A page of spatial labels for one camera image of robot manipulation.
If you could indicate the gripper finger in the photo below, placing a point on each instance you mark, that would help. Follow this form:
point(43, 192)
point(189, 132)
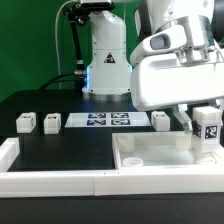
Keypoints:
point(180, 112)
point(220, 103)

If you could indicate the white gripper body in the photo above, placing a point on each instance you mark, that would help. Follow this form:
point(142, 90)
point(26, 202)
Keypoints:
point(160, 79)

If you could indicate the white square table top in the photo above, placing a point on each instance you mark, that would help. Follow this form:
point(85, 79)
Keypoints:
point(147, 151)

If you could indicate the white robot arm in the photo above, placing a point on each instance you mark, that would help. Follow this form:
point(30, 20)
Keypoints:
point(109, 73)

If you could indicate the white U-shaped fence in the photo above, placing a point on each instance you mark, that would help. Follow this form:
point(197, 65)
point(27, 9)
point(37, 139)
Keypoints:
point(102, 182)

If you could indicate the white marker sheet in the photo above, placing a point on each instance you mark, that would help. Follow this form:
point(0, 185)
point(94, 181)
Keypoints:
point(107, 119)

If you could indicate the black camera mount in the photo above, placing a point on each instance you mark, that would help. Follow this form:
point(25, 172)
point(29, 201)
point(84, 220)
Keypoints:
point(79, 13)

